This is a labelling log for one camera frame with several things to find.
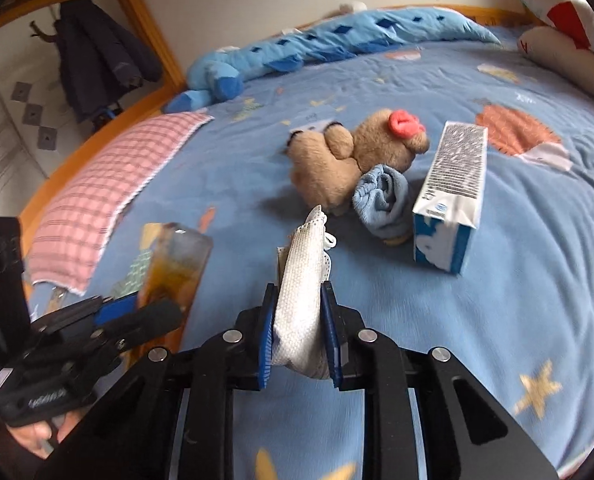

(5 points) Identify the wooden bunk bed frame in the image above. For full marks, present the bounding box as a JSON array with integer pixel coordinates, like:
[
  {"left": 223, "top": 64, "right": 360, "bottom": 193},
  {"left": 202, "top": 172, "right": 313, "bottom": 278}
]
[{"left": 0, "top": 0, "right": 545, "bottom": 233}]

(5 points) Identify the blue and white carton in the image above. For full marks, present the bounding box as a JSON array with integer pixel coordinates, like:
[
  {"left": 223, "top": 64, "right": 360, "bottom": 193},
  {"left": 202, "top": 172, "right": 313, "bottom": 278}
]
[{"left": 412, "top": 121, "right": 489, "bottom": 276}]

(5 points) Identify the clear bottle with gold cap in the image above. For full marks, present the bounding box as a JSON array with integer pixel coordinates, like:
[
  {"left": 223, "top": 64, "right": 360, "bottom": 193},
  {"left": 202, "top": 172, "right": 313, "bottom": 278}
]
[{"left": 139, "top": 223, "right": 214, "bottom": 313}]

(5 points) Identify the pink plaid pillow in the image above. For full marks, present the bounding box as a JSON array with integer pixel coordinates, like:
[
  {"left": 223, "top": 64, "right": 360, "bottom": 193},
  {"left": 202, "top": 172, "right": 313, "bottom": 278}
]
[{"left": 27, "top": 112, "right": 215, "bottom": 296}]

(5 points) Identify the blue printed bed sheet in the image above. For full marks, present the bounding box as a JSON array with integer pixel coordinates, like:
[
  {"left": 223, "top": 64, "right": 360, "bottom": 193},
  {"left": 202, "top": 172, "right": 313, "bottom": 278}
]
[{"left": 22, "top": 12, "right": 594, "bottom": 480}]

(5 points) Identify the person's left hand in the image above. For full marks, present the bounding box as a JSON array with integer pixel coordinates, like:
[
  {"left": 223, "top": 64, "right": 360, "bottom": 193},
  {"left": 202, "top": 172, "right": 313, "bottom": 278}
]
[{"left": 7, "top": 402, "right": 85, "bottom": 461}]

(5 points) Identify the white and red folded quilt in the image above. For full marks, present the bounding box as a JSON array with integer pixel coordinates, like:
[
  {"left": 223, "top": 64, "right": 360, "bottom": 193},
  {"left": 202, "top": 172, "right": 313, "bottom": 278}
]
[{"left": 517, "top": 0, "right": 594, "bottom": 106}]

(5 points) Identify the dark hanging jacket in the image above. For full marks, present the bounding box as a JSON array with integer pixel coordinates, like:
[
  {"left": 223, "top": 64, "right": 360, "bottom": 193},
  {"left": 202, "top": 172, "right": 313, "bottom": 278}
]
[{"left": 54, "top": 0, "right": 163, "bottom": 123}]

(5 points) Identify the brown teddy bear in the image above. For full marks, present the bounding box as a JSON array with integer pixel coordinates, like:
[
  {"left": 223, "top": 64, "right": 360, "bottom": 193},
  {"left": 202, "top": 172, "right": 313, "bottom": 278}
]
[{"left": 284, "top": 107, "right": 430, "bottom": 218}]

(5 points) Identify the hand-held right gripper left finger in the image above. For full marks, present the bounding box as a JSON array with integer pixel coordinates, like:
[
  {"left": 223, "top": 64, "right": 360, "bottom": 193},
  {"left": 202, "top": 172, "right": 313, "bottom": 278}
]
[{"left": 37, "top": 282, "right": 280, "bottom": 480}]

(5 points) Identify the small blue and red object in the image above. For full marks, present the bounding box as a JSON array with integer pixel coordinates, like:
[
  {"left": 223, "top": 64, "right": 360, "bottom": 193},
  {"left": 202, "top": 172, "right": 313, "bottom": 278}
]
[{"left": 93, "top": 104, "right": 124, "bottom": 128}]

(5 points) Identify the light blue rolled sock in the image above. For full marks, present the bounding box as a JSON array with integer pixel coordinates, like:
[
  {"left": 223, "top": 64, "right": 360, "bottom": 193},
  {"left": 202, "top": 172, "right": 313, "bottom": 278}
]
[{"left": 352, "top": 165, "right": 413, "bottom": 246}]

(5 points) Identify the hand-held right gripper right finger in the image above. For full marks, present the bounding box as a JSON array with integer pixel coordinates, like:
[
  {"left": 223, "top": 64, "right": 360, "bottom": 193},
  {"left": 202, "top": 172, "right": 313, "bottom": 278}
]
[{"left": 321, "top": 280, "right": 560, "bottom": 480}]

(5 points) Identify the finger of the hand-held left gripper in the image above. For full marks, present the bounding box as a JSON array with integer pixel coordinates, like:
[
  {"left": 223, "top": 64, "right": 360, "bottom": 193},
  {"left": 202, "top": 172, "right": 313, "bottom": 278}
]
[
  {"left": 32, "top": 296, "right": 140, "bottom": 336},
  {"left": 94, "top": 301, "right": 184, "bottom": 356}
]

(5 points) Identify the long blue plush toy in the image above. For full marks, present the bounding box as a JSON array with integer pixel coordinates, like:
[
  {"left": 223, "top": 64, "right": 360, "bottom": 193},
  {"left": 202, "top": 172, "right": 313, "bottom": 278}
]
[{"left": 164, "top": 7, "right": 503, "bottom": 113}]

